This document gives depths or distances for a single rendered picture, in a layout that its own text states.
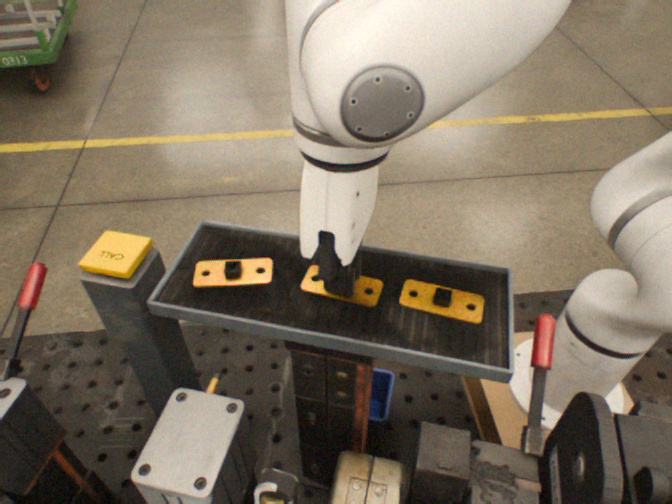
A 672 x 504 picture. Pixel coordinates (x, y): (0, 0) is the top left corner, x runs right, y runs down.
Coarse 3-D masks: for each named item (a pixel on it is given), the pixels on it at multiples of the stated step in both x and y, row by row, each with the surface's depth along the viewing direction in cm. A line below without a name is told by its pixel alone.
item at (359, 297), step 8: (312, 272) 56; (304, 280) 55; (320, 280) 55; (360, 280) 55; (368, 280) 55; (376, 280) 55; (304, 288) 54; (312, 288) 54; (320, 288) 54; (360, 288) 54; (368, 288) 54; (376, 288) 54; (328, 296) 54; (336, 296) 53; (344, 296) 53; (352, 296) 53; (360, 296) 53; (368, 296) 53; (376, 296) 53; (360, 304) 53; (368, 304) 53; (376, 304) 53
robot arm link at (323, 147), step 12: (300, 132) 39; (312, 132) 38; (300, 144) 40; (312, 144) 38; (324, 144) 38; (336, 144) 38; (312, 156) 39; (324, 156) 39; (336, 156) 38; (348, 156) 38; (360, 156) 38; (372, 156) 39
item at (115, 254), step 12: (108, 240) 60; (120, 240) 60; (132, 240) 60; (144, 240) 60; (96, 252) 59; (108, 252) 59; (120, 252) 59; (132, 252) 59; (144, 252) 59; (84, 264) 57; (96, 264) 57; (108, 264) 57; (120, 264) 57; (132, 264) 57; (120, 276) 57
